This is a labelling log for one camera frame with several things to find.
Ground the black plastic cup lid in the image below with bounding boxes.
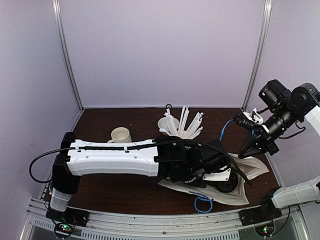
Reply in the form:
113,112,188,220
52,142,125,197
216,172,239,193

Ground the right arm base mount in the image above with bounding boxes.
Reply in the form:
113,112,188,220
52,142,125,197
238,196,282,238

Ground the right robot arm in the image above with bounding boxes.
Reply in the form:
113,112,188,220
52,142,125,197
233,79,320,221

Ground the checkered paper takeout bag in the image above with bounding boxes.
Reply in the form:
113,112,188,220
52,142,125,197
159,153,269,214

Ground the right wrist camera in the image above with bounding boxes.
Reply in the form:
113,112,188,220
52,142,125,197
258,79,292,113

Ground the white ceramic bowl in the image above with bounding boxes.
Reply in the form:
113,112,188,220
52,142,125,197
157,117,180,135

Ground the white cup of straws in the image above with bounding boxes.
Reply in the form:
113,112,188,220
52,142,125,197
161,104,204,140

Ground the right aluminium corner post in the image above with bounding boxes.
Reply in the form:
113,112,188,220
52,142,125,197
241,0,273,110

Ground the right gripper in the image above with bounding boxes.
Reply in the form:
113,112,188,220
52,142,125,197
238,103,301,159

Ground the aluminium front rail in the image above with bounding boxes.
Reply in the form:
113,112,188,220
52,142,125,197
18,198,311,240

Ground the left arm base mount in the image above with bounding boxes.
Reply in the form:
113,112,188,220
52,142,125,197
45,207,89,239

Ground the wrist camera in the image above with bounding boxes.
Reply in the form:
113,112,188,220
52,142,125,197
258,79,292,113
193,139,230,174

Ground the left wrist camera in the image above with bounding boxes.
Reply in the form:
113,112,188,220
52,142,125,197
193,139,230,174

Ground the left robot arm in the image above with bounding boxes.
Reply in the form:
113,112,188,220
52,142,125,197
29,132,250,222

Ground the cream ribbed ceramic mug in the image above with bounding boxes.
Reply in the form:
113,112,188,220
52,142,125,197
107,127,132,143

